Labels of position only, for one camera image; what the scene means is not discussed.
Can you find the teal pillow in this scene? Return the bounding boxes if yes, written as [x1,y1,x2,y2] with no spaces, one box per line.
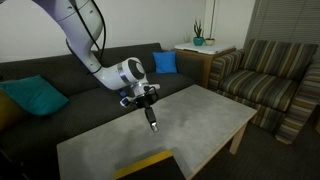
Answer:
[0,75,70,118]

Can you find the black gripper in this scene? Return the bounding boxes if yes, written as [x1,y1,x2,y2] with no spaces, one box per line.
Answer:
[133,85,161,134]

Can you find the wooden side table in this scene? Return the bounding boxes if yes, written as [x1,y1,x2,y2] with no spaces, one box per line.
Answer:
[174,46,237,90]

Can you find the window blinds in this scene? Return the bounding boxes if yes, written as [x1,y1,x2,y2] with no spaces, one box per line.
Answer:
[244,0,320,58]

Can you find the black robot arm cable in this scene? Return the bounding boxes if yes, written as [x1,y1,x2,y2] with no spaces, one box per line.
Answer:
[68,0,108,75]

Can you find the blue pillow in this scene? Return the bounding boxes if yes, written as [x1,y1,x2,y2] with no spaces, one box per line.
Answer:
[152,50,179,75]

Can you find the small white plant pot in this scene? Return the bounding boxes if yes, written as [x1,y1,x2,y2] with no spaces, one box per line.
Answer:
[203,0,217,47]

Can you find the mustard pillow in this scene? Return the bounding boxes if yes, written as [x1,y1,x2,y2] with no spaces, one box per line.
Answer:
[0,89,25,133]

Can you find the dark grey patterned sofa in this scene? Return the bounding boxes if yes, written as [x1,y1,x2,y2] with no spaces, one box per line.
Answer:
[0,42,205,180]

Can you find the teal pot with plant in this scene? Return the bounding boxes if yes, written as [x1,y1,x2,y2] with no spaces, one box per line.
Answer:
[192,17,206,47]

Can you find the striped armchair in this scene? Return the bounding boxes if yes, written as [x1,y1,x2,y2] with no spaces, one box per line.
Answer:
[207,38,320,145]

